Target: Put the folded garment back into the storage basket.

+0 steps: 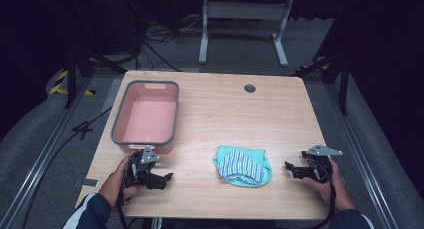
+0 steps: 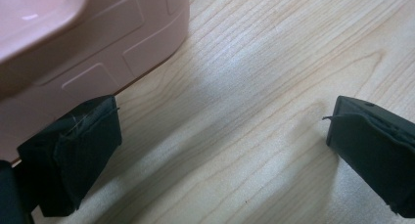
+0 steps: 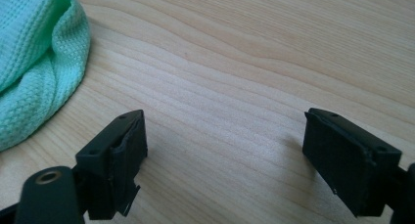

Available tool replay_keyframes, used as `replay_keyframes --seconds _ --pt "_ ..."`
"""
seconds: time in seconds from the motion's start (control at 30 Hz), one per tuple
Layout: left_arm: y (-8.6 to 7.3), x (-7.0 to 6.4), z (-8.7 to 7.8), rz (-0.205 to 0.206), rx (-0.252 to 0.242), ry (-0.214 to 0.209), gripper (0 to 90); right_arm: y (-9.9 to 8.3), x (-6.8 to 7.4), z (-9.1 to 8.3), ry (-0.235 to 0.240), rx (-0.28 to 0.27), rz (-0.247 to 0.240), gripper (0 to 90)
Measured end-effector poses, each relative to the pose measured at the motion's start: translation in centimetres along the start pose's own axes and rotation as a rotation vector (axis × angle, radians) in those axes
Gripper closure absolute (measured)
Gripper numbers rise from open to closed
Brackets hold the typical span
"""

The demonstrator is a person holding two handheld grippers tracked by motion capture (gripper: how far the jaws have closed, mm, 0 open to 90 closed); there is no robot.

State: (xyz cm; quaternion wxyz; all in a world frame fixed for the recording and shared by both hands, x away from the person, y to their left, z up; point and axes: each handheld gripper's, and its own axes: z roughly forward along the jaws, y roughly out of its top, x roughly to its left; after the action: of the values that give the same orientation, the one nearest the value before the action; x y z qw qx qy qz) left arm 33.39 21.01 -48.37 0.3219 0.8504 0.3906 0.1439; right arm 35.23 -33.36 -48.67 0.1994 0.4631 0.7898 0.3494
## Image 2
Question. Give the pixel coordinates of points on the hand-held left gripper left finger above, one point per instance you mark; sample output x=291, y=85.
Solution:
x=81, y=155

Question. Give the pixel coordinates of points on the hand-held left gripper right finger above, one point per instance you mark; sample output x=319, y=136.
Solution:
x=375, y=145

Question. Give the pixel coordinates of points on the pink plastic basin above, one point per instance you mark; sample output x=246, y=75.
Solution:
x=81, y=48

